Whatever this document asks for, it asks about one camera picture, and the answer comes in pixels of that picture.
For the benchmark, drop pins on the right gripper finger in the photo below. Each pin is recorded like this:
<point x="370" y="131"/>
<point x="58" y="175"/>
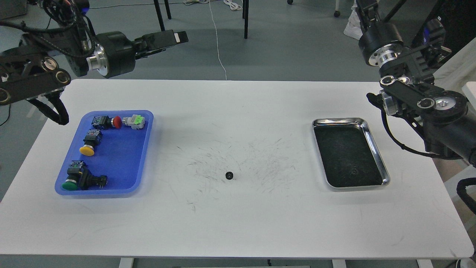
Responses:
<point x="368" y="13"/>

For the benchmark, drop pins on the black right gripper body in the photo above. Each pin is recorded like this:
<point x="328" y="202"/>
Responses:
<point x="380" y="44"/>

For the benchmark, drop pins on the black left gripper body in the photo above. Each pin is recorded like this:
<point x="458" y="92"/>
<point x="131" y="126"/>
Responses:
<point x="113" y="55"/>

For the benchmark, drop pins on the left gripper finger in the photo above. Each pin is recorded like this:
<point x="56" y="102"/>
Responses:
<point x="157" y="42"/>

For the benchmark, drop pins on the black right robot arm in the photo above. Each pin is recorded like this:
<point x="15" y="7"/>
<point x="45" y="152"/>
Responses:
<point x="440" y="117"/>

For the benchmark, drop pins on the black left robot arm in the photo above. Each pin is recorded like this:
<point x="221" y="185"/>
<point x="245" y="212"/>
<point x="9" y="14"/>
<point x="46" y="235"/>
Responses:
<point x="30" y="72"/>

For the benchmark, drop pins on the person legs white shoes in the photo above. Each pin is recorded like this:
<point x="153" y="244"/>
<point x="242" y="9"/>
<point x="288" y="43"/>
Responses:
<point x="353" y="28"/>

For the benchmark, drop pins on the beige cloth cover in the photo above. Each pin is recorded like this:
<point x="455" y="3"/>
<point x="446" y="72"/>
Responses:
<point x="458" y="70"/>

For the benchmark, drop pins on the black cabinet box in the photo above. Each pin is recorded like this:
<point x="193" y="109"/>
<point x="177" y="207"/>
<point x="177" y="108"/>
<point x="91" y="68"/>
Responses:
<point x="459" y="20"/>

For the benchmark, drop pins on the black chair legs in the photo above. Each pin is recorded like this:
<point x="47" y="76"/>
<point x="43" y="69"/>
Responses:
<point x="203" y="21"/>

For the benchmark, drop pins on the blue plastic tray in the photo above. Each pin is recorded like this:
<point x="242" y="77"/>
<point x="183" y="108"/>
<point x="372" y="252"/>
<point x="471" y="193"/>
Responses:
<point x="120" y="156"/>

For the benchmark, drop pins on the silver metal tray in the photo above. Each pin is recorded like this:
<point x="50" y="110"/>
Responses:
<point x="349" y="155"/>

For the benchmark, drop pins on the red push button switch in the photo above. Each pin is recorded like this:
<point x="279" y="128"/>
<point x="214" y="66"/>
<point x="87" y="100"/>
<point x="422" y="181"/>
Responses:
<point x="105" y="123"/>

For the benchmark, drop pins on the green white switch module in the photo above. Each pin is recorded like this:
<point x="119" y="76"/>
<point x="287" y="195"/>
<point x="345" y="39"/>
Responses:
<point x="135" y="122"/>

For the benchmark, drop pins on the yellow push button switch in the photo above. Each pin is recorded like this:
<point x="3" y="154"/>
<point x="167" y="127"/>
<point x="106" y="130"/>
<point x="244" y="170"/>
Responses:
<point x="91" y="140"/>

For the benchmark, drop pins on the green push button switch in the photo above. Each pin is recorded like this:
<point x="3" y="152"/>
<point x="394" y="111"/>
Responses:
<point x="79" y="177"/>

